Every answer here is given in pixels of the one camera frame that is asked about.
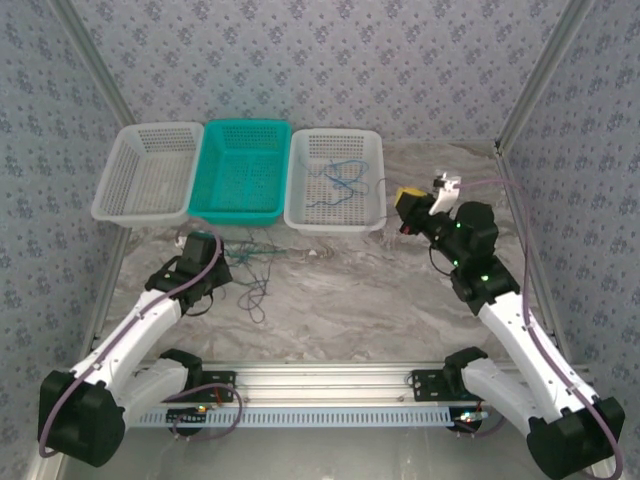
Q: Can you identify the thin green cable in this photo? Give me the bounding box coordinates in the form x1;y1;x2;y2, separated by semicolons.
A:
223;243;290;267

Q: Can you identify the thin dark grey cable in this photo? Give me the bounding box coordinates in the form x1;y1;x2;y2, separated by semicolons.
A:
236;225;275;325

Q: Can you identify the white perforated plastic basket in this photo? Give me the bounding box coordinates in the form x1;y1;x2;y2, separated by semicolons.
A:
283;128;388;235
90;121;205;229

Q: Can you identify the teal perforated plastic basket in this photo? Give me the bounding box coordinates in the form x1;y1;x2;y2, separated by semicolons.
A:
187;118;293;227

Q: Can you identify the small LED circuit board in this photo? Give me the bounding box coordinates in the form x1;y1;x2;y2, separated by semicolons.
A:
449;408;490;435
167;405;209;426

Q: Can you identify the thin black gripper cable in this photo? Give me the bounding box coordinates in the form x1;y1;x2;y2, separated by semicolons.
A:
430;243;455;277
189;292;215;317

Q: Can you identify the aluminium table side rail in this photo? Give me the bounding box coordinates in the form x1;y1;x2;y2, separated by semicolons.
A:
497;142;574;369
77;219;132;369

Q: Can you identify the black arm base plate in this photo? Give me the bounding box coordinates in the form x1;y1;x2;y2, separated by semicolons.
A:
167;368;238;405
410;368;504;404

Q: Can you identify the long aluminium base rail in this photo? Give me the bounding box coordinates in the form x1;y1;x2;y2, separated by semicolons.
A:
59;363;599;407

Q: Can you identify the white slotted cable duct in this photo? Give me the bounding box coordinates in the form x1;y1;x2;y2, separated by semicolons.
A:
124;405;484;430

